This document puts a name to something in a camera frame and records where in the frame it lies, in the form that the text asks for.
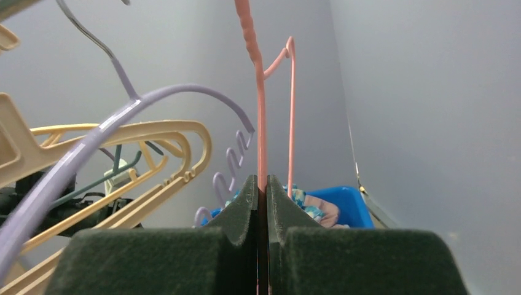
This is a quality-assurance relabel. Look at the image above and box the wooden clothes rack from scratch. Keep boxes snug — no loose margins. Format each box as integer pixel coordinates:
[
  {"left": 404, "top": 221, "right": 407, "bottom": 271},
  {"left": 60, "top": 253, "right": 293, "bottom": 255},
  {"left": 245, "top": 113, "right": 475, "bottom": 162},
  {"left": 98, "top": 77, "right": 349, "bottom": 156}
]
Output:
[{"left": 1, "top": 0, "right": 39, "bottom": 15}]

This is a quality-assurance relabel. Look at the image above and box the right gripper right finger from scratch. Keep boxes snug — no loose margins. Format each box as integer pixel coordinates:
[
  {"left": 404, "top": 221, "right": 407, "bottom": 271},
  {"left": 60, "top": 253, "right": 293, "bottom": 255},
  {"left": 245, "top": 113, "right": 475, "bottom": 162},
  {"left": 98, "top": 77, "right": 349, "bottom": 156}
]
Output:
[{"left": 266, "top": 175, "right": 468, "bottom": 295}]

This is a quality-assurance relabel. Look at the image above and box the wooden hanger with shirt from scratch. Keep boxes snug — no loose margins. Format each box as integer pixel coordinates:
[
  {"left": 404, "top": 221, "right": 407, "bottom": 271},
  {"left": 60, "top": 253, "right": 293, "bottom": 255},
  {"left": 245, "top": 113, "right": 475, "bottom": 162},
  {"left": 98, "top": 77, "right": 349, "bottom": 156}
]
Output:
[{"left": 0, "top": 25, "right": 20, "bottom": 51}]

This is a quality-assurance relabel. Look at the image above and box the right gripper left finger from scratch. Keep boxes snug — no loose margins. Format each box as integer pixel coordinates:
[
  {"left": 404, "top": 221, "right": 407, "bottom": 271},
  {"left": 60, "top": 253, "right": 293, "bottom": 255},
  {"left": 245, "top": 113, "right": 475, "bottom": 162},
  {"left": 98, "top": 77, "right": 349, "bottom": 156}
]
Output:
[{"left": 46, "top": 175, "right": 257, "bottom": 295}]

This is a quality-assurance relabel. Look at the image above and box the clear purple plastic hanger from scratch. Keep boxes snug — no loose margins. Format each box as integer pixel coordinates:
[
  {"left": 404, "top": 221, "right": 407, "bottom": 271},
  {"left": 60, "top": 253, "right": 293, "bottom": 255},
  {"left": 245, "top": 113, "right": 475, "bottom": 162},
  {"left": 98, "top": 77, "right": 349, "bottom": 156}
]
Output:
[{"left": 1, "top": 1, "right": 255, "bottom": 278}]

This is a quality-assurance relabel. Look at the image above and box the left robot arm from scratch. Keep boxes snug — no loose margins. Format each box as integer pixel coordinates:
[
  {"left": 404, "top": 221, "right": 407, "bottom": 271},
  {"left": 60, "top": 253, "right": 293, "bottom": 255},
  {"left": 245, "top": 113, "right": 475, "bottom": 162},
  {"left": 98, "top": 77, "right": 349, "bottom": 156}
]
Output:
[{"left": 1, "top": 170, "right": 133, "bottom": 237}]

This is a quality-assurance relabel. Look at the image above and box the pink garment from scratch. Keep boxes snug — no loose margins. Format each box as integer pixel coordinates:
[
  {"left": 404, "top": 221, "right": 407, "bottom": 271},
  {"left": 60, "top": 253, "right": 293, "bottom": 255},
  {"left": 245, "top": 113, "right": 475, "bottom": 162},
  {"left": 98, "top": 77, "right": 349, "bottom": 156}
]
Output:
[{"left": 304, "top": 195, "right": 349, "bottom": 229}]

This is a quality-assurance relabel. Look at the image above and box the blue plastic bin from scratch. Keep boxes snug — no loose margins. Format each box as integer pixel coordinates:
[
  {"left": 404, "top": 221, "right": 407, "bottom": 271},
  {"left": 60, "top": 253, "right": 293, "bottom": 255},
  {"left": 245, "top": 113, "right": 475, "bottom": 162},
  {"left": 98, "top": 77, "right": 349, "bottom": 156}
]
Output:
[{"left": 201, "top": 186, "right": 375, "bottom": 230}]

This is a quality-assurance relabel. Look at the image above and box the blue-grey plastic hanger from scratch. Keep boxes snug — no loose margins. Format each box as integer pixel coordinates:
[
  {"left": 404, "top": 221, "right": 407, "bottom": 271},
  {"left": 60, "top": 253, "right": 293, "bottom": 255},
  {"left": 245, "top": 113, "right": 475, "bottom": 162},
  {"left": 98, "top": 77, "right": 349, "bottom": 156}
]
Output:
[{"left": 49, "top": 140, "right": 166, "bottom": 208}]

